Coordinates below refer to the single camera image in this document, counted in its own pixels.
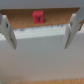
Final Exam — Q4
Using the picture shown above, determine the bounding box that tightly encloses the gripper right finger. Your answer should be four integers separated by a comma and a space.
63, 13, 84, 50

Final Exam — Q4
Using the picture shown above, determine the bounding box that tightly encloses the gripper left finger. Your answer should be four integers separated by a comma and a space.
0, 14, 18, 51

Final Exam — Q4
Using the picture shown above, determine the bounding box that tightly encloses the pink block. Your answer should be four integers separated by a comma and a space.
32, 10, 45, 24

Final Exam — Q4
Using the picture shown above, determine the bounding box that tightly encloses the white cabinet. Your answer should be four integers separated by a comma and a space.
0, 7, 84, 84

